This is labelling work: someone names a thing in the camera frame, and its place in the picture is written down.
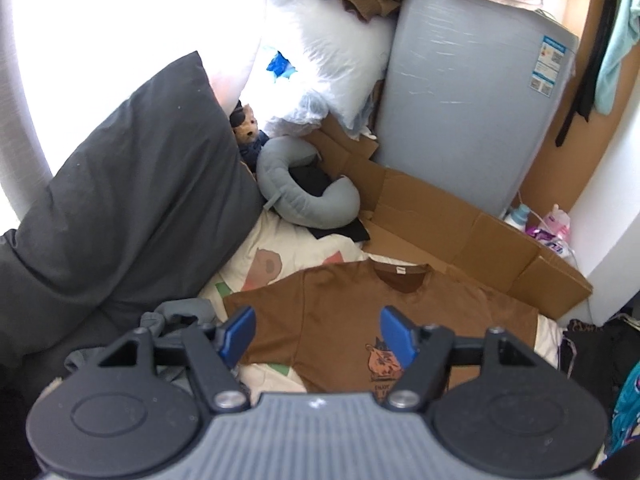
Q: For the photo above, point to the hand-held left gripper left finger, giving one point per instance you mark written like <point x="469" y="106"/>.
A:
<point x="237" y="335"/>

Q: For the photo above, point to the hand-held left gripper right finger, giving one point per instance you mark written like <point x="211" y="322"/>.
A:
<point x="400" y="335"/>

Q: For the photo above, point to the brown printed t-shirt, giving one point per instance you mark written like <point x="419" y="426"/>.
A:
<point x="325" y="310"/>

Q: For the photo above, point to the cream bear print blanket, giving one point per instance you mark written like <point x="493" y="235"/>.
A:
<point x="300" y="245"/>

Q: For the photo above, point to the flattened cardboard box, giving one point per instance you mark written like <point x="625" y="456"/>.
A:
<point x="440" y="230"/>

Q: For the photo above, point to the small black cloth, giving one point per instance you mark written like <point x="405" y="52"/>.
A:
<point x="345" y="232"/>

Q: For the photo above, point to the grey neck pillow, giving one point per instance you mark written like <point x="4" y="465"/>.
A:
<point x="310" y="210"/>

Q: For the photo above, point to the white bottle with blue cap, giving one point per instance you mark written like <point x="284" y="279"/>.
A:
<point x="517" y="217"/>

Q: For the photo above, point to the purple and white detergent bag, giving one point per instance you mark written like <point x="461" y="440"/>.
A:
<point x="542" y="235"/>

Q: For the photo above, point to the dark grey pillow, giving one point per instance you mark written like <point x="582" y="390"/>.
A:
<point x="125" y="200"/>

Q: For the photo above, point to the leopard print cloth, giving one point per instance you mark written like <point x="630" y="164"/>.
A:
<point x="580" y="326"/>

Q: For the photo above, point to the pink detergent pouch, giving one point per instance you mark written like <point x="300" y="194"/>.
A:
<point x="557" y="220"/>

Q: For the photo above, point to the black folded cloth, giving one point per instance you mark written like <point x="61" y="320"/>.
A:
<point x="600" y="360"/>

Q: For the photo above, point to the brown teddy bear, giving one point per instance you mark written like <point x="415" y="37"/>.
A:
<point x="246" y="127"/>

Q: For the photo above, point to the grey wrapped washing machine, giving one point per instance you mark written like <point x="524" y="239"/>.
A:
<point x="460" y="110"/>

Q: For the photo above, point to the clear crumpled plastic bag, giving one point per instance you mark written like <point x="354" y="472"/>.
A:
<point x="315" y="110"/>

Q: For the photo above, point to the teal printed cloth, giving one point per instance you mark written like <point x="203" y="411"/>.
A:
<point x="630" y="400"/>

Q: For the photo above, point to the upright cardboard sheet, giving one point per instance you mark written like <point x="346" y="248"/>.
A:
<point x="565" y="160"/>

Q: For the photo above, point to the blue plastic scrap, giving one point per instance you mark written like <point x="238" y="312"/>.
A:
<point x="280" y="65"/>

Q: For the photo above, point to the white pillow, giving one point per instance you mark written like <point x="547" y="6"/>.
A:
<point x="330" y="45"/>

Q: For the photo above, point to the pale pink pillow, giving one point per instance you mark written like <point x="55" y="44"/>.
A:
<point x="240" y="35"/>

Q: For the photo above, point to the mint green hanging cloth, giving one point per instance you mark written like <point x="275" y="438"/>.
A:
<point x="612" y="70"/>

